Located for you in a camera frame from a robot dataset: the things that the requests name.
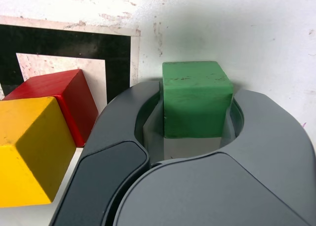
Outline yellow cube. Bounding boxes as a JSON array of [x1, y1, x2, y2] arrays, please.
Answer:
[[0, 96, 77, 208]]

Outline green cube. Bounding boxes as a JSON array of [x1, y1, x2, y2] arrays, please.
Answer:
[[161, 60, 234, 139]]

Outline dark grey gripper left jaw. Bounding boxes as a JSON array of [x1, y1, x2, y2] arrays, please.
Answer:
[[50, 80, 165, 226]]

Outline red cube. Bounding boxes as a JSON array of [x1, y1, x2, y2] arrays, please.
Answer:
[[2, 68, 99, 148]]

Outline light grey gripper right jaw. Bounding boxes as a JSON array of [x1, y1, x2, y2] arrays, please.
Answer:
[[108, 89, 316, 226]]

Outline black tape square outline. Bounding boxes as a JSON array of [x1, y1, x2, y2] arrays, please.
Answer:
[[0, 24, 131, 105]]

